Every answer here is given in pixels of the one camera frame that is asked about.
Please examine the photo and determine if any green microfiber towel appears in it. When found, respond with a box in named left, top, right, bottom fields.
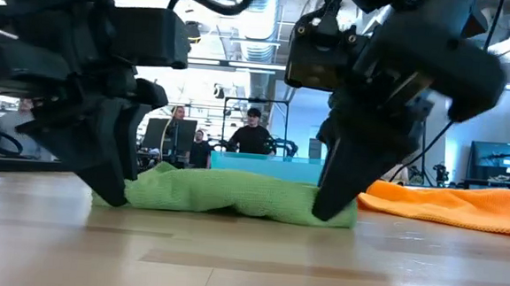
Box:
left=90, top=156, right=361, bottom=231

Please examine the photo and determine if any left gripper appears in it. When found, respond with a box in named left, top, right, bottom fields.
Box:
left=0, top=0, right=174, bottom=210

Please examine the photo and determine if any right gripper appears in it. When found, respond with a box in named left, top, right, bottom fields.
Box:
left=312, top=31, right=440, bottom=228

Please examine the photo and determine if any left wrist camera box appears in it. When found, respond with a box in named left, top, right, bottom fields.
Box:
left=104, top=4, right=194, bottom=72

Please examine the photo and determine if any background work desk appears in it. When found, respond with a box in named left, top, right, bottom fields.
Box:
left=461, top=174, right=510, bottom=192

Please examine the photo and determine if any black ceiling device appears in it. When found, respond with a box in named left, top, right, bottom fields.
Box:
left=189, top=20, right=204, bottom=45

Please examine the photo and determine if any long ceiling light strip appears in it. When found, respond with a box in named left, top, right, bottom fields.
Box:
left=187, top=57, right=289, bottom=74

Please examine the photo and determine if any dark background monitor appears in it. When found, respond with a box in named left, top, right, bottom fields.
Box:
left=467, top=139, right=510, bottom=182
left=140, top=116, right=199, bottom=156

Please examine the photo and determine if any black aluminium table frame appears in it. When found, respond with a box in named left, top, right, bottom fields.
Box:
left=0, top=157, right=66, bottom=177

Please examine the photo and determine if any orange microfiber towel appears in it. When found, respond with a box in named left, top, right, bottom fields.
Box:
left=354, top=178, right=510, bottom=236

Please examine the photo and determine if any corrugated silver ceiling duct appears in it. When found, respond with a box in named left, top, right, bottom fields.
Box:
left=235, top=0, right=283, bottom=103

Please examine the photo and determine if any person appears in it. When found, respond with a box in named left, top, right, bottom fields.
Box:
left=166, top=104, right=189, bottom=124
left=188, top=128, right=215, bottom=171
left=226, top=106, right=281, bottom=157
left=0, top=96, right=58, bottom=164

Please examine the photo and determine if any teal translucent plastic basket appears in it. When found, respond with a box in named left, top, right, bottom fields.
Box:
left=208, top=150, right=327, bottom=186

